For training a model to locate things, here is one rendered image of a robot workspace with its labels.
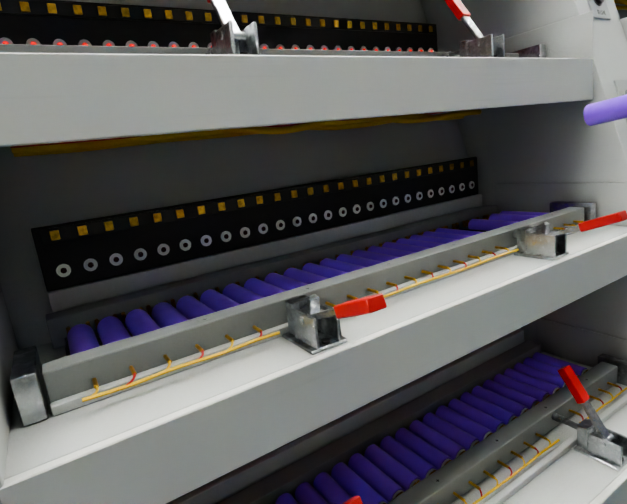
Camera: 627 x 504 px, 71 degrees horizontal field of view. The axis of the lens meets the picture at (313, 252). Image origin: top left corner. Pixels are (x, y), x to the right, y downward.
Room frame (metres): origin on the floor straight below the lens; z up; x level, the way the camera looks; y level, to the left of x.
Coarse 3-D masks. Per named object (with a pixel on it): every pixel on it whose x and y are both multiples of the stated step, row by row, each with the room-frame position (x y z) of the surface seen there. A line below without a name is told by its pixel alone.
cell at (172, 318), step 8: (160, 304) 0.36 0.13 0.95; (168, 304) 0.36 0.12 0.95; (152, 312) 0.36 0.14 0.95; (160, 312) 0.34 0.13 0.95; (168, 312) 0.33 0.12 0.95; (176, 312) 0.33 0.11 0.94; (160, 320) 0.33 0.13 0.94; (168, 320) 0.32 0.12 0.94; (176, 320) 0.31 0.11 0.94; (184, 320) 0.31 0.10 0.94
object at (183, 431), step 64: (512, 192) 0.62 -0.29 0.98; (576, 192) 0.54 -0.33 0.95; (256, 256) 0.45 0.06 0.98; (512, 256) 0.44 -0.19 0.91; (576, 256) 0.42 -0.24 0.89; (0, 320) 0.29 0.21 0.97; (384, 320) 0.32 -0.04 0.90; (448, 320) 0.33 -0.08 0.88; (512, 320) 0.38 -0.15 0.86; (0, 384) 0.24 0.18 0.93; (192, 384) 0.26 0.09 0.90; (256, 384) 0.25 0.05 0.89; (320, 384) 0.28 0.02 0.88; (384, 384) 0.31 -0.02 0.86; (0, 448) 0.20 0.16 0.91; (64, 448) 0.21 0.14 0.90; (128, 448) 0.22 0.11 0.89; (192, 448) 0.24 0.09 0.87; (256, 448) 0.26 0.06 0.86
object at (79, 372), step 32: (512, 224) 0.48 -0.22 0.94; (576, 224) 0.52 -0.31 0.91; (416, 256) 0.39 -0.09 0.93; (448, 256) 0.41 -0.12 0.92; (480, 256) 0.43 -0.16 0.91; (320, 288) 0.33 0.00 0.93; (352, 288) 0.35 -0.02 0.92; (384, 288) 0.37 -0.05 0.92; (192, 320) 0.30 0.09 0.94; (224, 320) 0.30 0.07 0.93; (256, 320) 0.31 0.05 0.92; (96, 352) 0.26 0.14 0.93; (128, 352) 0.27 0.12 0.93; (160, 352) 0.28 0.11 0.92; (192, 352) 0.29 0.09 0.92; (224, 352) 0.28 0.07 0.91; (64, 384) 0.25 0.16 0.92; (96, 384) 0.25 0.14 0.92; (128, 384) 0.25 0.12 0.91
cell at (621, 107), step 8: (624, 96) 0.35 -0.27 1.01; (592, 104) 0.37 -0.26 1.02; (600, 104) 0.36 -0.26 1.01; (608, 104) 0.35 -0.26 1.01; (616, 104) 0.35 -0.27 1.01; (624, 104) 0.34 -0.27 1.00; (584, 112) 0.37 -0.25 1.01; (592, 112) 0.36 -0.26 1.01; (600, 112) 0.36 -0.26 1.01; (608, 112) 0.35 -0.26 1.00; (616, 112) 0.35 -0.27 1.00; (624, 112) 0.35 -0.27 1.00; (592, 120) 0.37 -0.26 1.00; (600, 120) 0.36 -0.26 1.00; (608, 120) 0.36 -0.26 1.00
